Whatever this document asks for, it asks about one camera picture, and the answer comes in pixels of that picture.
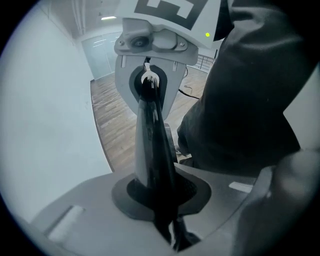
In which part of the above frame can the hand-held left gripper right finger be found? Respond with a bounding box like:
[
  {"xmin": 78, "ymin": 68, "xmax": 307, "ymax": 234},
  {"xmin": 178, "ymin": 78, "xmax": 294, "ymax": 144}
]
[{"xmin": 173, "ymin": 163, "xmax": 258, "ymax": 241}]

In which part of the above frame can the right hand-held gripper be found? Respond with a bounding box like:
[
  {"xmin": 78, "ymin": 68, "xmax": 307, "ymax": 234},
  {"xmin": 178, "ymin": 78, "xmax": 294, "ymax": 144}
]
[{"xmin": 114, "ymin": 0, "xmax": 221, "ymax": 118}]

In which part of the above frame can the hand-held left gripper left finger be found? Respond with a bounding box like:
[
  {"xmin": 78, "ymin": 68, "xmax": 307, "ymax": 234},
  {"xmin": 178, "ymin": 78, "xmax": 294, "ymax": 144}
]
[{"xmin": 31, "ymin": 172, "xmax": 173, "ymax": 256}]

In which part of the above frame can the black metal railing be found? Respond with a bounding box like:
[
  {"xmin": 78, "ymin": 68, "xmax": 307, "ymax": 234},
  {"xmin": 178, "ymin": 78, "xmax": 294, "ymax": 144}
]
[{"xmin": 197, "ymin": 56, "xmax": 217, "ymax": 74}]

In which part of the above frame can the person's black clothing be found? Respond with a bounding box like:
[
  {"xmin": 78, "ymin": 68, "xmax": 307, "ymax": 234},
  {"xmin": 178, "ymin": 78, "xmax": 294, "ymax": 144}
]
[{"xmin": 176, "ymin": 0, "xmax": 320, "ymax": 176}]

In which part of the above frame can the right hand-held gripper cable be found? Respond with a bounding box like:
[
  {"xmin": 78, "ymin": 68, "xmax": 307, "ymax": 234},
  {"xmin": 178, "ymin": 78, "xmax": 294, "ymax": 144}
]
[{"xmin": 177, "ymin": 67, "xmax": 201, "ymax": 100}]

